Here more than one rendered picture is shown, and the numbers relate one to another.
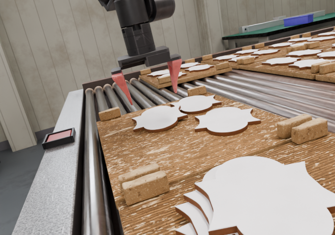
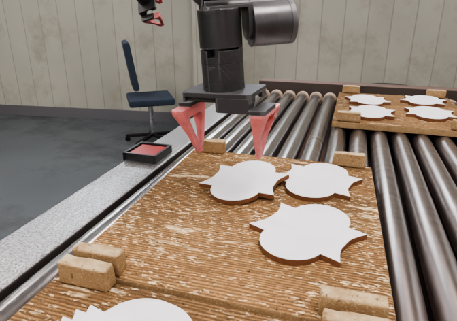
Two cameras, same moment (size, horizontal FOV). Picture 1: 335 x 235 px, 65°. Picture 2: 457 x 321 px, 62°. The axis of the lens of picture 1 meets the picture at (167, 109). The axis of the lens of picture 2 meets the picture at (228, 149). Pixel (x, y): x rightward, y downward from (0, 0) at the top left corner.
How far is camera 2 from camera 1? 28 cm
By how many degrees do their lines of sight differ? 30
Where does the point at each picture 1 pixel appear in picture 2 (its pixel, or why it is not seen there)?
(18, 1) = not seen: outside the picture
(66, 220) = (33, 258)
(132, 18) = (209, 41)
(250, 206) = not seen: outside the picture
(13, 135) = not seen: hidden behind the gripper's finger
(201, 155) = (202, 267)
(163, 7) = (270, 30)
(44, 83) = (256, 56)
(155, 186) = (90, 279)
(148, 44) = (224, 81)
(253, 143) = (276, 294)
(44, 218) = (26, 243)
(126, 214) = (47, 291)
